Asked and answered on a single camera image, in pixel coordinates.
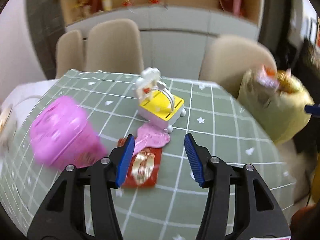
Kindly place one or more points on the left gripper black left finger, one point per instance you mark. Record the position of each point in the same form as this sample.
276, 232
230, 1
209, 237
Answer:
79, 205

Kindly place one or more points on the orange clear snack bag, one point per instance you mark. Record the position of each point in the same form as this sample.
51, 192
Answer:
266, 77

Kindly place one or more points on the yellow bagged trash bin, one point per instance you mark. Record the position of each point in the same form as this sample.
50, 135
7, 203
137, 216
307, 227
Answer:
281, 115

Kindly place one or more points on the green checked tablecloth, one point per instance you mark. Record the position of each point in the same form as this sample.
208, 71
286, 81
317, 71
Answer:
173, 208

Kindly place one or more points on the gold black snack bag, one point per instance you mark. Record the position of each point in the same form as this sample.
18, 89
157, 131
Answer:
288, 83

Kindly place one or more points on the pink tin box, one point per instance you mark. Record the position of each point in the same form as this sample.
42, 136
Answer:
62, 135

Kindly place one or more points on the white yellow toy holder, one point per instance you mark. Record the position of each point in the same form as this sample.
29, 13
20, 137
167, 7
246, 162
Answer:
156, 103

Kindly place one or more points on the white wood sideboard cabinet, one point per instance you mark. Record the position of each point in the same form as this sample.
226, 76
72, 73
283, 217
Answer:
174, 33

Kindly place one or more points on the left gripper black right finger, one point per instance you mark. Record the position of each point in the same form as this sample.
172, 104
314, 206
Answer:
239, 204

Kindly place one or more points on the pink flat wrapper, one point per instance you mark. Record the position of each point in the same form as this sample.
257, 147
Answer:
150, 136

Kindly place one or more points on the beige chair middle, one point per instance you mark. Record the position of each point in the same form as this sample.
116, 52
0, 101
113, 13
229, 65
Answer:
115, 46

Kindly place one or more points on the glass bowl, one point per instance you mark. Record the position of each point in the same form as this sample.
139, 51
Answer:
8, 126

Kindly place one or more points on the red envelope packet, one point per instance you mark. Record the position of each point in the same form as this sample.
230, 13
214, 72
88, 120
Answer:
144, 168

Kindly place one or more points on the beige chair near bin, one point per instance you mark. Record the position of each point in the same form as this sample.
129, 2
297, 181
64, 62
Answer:
227, 59

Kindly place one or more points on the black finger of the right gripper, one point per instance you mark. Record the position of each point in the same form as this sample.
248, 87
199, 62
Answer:
312, 109

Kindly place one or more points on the beige chair far left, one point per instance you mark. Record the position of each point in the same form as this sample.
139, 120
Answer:
69, 52

